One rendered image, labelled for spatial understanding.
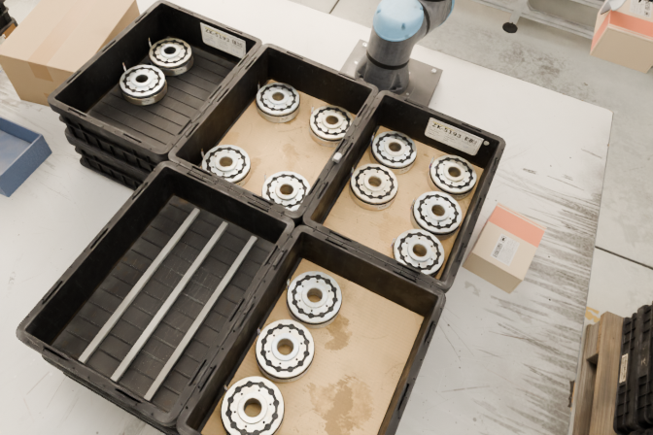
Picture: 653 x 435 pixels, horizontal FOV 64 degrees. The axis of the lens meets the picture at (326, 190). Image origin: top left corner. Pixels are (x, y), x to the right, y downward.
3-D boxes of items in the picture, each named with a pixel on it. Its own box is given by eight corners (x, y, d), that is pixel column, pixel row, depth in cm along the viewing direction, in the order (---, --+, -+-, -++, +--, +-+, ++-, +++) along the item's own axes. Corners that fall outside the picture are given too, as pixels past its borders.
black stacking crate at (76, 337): (173, 191, 113) (164, 160, 104) (294, 250, 108) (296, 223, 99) (39, 356, 93) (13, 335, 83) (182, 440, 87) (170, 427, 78)
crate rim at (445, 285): (379, 95, 121) (381, 87, 119) (504, 146, 116) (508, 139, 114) (297, 227, 100) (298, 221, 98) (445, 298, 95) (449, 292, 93)
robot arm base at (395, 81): (363, 54, 152) (370, 25, 144) (413, 72, 150) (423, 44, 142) (346, 85, 143) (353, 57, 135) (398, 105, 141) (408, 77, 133)
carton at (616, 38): (598, 13, 122) (615, -16, 116) (649, 29, 121) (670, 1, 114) (589, 54, 114) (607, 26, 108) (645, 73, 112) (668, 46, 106)
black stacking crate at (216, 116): (266, 78, 135) (265, 43, 125) (372, 122, 129) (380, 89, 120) (174, 190, 114) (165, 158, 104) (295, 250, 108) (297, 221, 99)
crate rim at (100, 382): (165, 164, 106) (163, 157, 104) (297, 227, 100) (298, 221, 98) (16, 339, 85) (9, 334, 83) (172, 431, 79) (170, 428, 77)
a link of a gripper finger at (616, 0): (590, 16, 110) (635, -8, 103) (594, 0, 113) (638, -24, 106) (598, 27, 111) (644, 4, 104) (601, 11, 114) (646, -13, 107)
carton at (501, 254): (509, 294, 119) (523, 281, 113) (462, 266, 122) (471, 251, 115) (533, 242, 127) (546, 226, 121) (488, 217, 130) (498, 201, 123)
